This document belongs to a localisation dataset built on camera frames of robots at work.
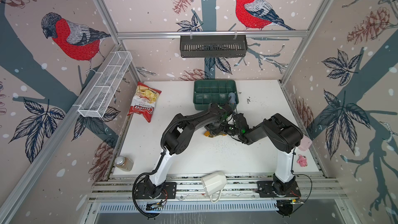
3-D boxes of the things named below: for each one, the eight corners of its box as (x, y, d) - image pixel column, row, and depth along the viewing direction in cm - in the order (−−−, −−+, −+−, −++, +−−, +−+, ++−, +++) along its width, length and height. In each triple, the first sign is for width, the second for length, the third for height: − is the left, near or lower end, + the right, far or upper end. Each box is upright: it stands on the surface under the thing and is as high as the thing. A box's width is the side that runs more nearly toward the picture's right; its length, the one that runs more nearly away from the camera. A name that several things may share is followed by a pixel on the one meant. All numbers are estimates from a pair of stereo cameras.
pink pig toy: (296, 164, 83) (298, 163, 81) (296, 155, 86) (298, 153, 84) (305, 167, 82) (307, 166, 80) (304, 158, 85) (307, 156, 83)
